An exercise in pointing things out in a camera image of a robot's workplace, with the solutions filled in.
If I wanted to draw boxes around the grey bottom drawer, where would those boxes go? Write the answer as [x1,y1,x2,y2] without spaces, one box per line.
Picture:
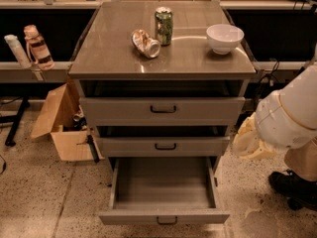
[99,157,230,225]

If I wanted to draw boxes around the grey drawer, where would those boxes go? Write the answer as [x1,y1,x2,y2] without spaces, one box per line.
[99,157,230,225]
[79,80,246,127]
[97,126,230,157]

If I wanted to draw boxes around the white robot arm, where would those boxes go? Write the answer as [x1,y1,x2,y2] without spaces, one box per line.
[232,51,317,160]

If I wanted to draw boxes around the grey drawer cabinet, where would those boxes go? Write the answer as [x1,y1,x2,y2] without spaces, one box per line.
[67,0,257,171]

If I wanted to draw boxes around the grey top drawer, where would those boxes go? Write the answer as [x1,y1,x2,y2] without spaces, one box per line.
[79,80,246,127]

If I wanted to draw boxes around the grey middle drawer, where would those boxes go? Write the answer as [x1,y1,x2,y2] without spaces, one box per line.
[97,126,230,157]

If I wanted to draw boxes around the tan trouser leg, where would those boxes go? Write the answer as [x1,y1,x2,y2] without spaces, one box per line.
[284,139,317,181]

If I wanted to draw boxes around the white bowl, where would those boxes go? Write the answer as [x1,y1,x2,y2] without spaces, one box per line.
[206,24,245,55]

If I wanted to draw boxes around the crushed silver can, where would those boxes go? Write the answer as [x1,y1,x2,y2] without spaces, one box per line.
[131,29,160,59]

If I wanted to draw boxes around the green soda can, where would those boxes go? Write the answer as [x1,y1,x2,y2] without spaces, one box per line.
[155,7,173,46]

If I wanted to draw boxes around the black tool beside box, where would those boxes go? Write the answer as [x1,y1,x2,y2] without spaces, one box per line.
[87,127,100,163]

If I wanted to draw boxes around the cardboard box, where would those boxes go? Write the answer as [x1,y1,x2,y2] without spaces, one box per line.
[31,80,104,162]

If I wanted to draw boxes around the black table leg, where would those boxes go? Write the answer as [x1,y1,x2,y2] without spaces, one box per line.
[5,97,30,147]

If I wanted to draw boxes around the pink striped bottle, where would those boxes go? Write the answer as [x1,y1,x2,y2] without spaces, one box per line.
[24,25,54,70]

